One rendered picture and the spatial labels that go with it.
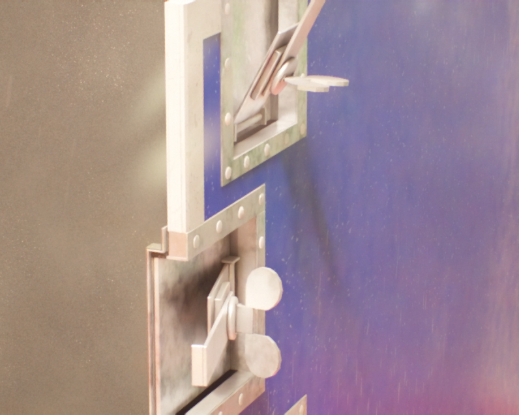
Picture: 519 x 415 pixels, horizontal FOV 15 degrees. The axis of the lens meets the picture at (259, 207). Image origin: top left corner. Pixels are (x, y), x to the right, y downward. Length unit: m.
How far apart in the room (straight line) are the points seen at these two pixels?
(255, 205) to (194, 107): 0.11
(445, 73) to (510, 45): 0.18
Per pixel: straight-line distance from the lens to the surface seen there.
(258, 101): 1.12
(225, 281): 1.11
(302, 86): 1.07
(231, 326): 1.08
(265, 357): 1.08
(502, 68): 1.60
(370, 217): 1.31
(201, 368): 1.02
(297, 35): 1.09
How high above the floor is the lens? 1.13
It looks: 16 degrees down
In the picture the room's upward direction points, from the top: straight up
